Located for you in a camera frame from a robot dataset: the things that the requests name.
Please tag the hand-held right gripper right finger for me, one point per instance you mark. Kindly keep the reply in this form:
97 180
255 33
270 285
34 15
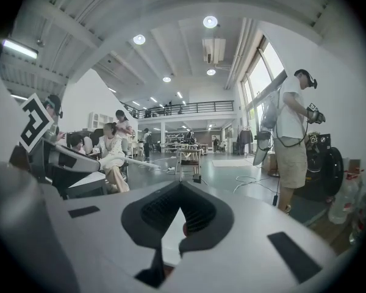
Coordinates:
247 224

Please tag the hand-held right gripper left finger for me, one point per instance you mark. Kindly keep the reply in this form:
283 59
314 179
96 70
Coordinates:
109 224

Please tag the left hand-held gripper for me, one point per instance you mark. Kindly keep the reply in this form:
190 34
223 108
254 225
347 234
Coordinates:
33 124

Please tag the white dressing table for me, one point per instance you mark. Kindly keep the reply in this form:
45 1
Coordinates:
136 149

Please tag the beige floor mat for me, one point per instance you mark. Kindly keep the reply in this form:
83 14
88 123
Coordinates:
231 162

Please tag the white power strip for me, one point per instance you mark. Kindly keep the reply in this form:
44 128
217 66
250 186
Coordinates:
170 169

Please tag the clothes rack with dark garments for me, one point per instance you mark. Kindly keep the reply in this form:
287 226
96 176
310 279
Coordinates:
245 137

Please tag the tall white table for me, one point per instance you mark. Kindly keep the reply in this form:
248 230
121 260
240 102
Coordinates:
170 145

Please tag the black washing machine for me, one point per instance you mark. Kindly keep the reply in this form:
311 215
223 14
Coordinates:
326 169

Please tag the black and white backpack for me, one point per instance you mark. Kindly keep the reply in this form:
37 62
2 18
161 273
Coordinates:
266 117

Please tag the black balcony railing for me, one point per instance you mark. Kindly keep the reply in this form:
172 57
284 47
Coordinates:
186 108

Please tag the round ceiling light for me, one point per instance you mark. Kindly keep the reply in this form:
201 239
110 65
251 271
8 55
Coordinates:
139 39
210 21
211 72
166 79

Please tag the ceiling tube light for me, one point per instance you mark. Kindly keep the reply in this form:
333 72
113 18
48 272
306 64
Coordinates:
19 48

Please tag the ceiling air conditioner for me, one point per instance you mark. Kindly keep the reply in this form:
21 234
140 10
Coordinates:
214 50

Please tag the white table with dark frame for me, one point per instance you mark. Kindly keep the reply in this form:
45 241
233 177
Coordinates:
88 179

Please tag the glass window wall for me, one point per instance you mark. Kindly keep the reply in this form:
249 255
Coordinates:
262 72

